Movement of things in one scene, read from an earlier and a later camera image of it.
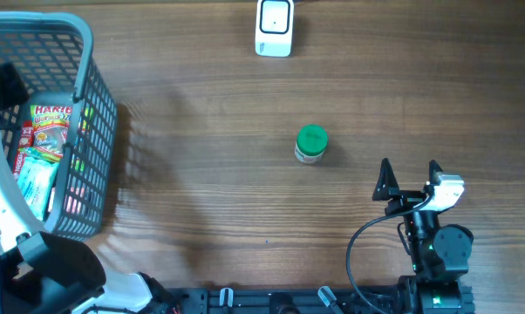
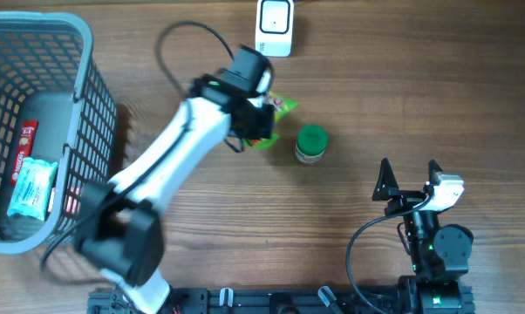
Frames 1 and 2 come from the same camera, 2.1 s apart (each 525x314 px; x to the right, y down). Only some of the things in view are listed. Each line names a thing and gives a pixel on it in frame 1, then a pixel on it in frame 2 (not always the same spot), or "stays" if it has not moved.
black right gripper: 408,198 stays
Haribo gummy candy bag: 51,127 → 280,105
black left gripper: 18,89 → 264,129
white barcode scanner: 274,28 stays
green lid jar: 310,144 stays
